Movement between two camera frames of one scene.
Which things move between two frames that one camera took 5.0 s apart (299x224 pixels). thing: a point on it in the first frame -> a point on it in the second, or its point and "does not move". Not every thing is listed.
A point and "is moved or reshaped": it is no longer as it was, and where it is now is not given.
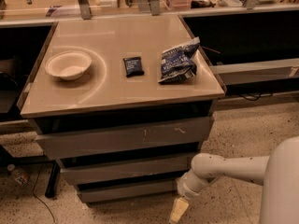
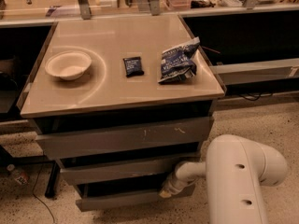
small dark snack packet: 133,66 does not move
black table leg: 52,180 does not move
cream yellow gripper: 185,189 -> 173,183
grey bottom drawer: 101,194 is moved or reshaped
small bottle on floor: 21,176 does not move
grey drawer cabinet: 122,105 does not move
